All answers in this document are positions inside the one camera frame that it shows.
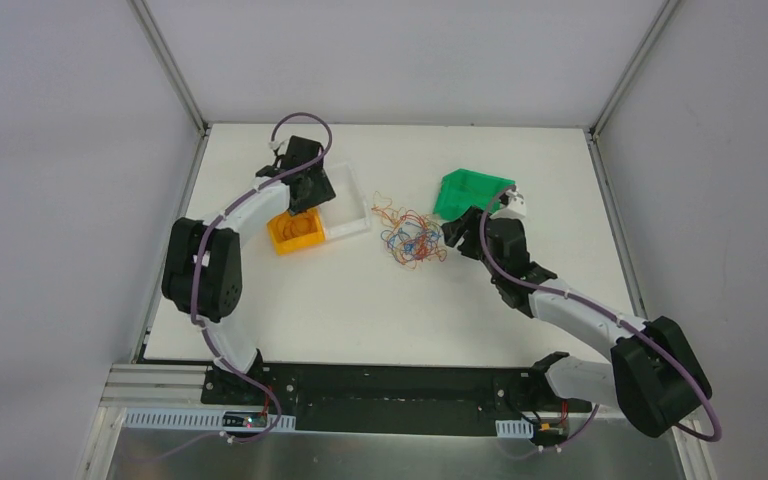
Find red-orange single wire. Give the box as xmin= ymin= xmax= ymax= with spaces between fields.
xmin=276 ymin=213 xmax=319 ymax=241

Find orange and blue wires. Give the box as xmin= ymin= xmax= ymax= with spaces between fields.
xmin=370 ymin=192 xmax=448 ymax=270

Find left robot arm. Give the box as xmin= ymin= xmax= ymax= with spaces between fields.
xmin=161 ymin=136 xmax=336 ymax=405

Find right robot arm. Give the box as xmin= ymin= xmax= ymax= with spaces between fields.
xmin=442 ymin=207 xmax=723 ymax=442

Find white plastic bin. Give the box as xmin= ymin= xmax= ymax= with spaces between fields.
xmin=318 ymin=163 xmax=372 ymax=243

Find orange plastic bin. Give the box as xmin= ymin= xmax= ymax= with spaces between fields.
xmin=267 ymin=207 xmax=326 ymax=255

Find green plastic bin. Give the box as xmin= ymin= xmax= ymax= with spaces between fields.
xmin=432 ymin=169 xmax=515 ymax=221

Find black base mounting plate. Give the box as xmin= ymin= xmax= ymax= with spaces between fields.
xmin=201 ymin=362 xmax=591 ymax=437

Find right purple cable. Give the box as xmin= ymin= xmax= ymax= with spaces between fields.
xmin=478 ymin=185 xmax=723 ymax=458

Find purple cable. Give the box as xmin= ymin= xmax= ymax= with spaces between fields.
xmin=125 ymin=112 xmax=334 ymax=458
xmin=478 ymin=185 xmax=723 ymax=458

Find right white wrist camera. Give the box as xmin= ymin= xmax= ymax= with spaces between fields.
xmin=493 ymin=187 xmax=527 ymax=222

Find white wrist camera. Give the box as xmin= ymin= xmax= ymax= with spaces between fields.
xmin=268 ymin=140 xmax=286 ymax=154
xmin=493 ymin=187 xmax=527 ymax=222

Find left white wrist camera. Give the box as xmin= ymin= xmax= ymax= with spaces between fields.
xmin=268 ymin=140 xmax=286 ymax=154

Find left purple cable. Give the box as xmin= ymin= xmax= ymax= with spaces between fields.
xmin=125 ymin=112 xmax=334 ymax=458

